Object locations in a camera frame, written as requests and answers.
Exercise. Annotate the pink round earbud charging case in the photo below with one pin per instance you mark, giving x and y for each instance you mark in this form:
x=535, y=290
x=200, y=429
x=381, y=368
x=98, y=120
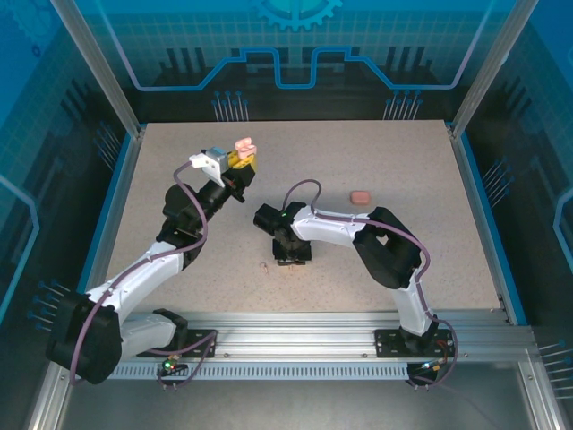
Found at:
x=245, y=147

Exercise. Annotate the pink rectangular earbud charging case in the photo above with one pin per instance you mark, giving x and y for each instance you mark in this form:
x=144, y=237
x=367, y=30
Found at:
x=359, y=197

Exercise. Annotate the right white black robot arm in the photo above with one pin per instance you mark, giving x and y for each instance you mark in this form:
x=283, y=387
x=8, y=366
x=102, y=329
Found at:
x=331, y=228

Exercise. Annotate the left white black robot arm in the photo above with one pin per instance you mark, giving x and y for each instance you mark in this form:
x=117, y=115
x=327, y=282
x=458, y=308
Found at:
x=147, y=273

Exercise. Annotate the grey metal shelf panel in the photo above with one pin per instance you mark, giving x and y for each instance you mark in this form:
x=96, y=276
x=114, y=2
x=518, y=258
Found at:
x=291, y=407

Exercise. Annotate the small lit connector board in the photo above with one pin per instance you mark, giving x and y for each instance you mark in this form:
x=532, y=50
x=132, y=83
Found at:
x=433, y=367
x=172, y=363

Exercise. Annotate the aluminium side frame rail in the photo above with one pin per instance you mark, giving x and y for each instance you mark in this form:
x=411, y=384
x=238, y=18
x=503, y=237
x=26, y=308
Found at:
x=117, y=215
x=482, y=215

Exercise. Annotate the aluminium mounting rail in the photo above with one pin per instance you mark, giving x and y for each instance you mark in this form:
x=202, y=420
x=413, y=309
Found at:
x=291, y=336

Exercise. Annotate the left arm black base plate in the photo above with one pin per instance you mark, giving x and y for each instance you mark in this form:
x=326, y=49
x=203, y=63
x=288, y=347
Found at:
x=201, y=342

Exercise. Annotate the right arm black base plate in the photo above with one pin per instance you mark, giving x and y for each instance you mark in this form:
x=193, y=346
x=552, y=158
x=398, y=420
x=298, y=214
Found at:
x=389, y=342

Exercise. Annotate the aluminium frame post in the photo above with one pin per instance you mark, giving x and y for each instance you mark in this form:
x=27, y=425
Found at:
x=112, y=80
x=479, y=76

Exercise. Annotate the aluminium lower frame bar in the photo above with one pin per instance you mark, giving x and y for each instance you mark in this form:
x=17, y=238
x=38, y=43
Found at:
x=45, y=403
x=541, y=394

